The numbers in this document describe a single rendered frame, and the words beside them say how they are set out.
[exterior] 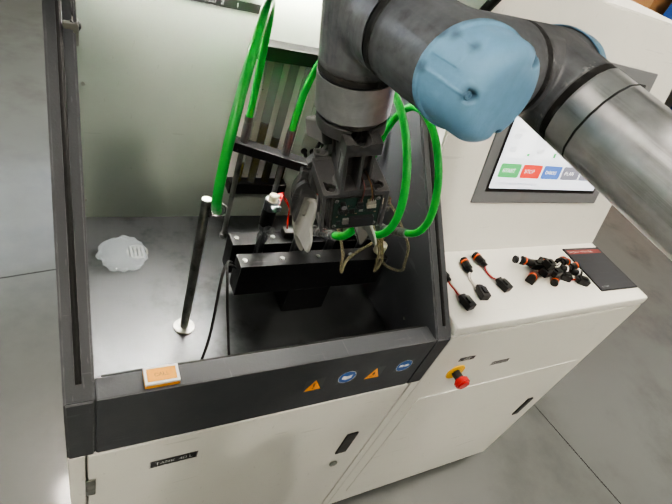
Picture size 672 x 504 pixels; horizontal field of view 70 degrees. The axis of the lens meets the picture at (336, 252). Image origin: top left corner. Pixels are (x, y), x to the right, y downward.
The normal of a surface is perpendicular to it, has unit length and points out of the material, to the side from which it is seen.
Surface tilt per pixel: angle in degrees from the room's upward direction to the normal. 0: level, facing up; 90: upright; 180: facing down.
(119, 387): 0
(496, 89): 89
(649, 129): 46
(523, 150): 76
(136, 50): 90
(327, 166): 14
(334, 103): 103
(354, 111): 97
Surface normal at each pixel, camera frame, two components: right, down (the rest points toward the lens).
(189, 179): 0.38, 0.69
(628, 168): -0.75, 0.12
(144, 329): 0.31, -0.72
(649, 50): 0.44, 0.50
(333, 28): -0.80, 0.42
